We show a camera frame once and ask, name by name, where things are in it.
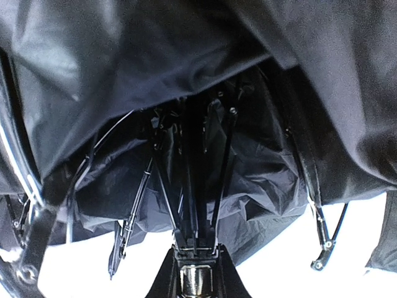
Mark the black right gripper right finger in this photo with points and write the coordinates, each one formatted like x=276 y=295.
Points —
x=227 y=280

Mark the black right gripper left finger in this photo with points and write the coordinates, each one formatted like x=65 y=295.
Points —
x=167 y=281

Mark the lilac folding umbrella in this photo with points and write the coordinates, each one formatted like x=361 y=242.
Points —
x=219 y=120

